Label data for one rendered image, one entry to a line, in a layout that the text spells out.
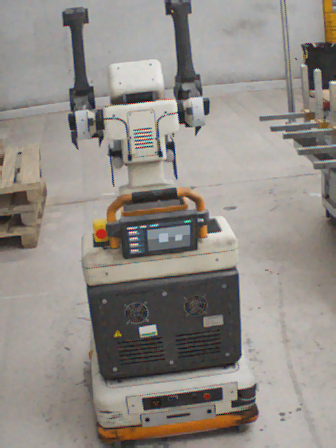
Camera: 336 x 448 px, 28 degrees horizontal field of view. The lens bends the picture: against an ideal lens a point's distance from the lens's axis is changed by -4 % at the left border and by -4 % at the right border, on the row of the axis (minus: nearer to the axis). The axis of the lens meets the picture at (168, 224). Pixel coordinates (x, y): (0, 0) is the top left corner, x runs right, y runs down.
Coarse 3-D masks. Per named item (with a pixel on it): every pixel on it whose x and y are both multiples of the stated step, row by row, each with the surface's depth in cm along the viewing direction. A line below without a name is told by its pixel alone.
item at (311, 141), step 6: (294, 138) 429; (300, 138) 415; (306, 138) 403; (312, 138) 401; (300, 144) 416; (306, 144) 405; (312, 144) 393; (318, 144) 387; (324, 144) 387; (318, 156) 385; (324, 156) 374; (330, 156) 364; (330, 168) 366
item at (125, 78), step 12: (144, 60) 262; (156, 60) 262; (108, 72) 260; (120, 72) 259; (132, 72) 259; (144, 72) 259; (156, 72) 259; (108, 84) 267; (120, 84) 257; (132, 84) 257; (144, 84) 257; (156, 84) 257; (120, 96) 258; (156, 96) 262
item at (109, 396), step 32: (96, 352) 279; (96, 384) 257; (128, 384) 253; (160, 384) 252; (192, 384) 251; (96, 416) 254; (128, 416) 251; (160, 416) 252; (192, 416) 254; (224, 416) 256; (256, 416) 257
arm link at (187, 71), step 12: (180, 0) 271; (180, 12) 269; (180, 24) 270; (180, 36) 271; (180, 48) 273; (180, 60) 276; (180, 72) 276; (192, 72) 274; (180, 84) 274; (180, 96) 275
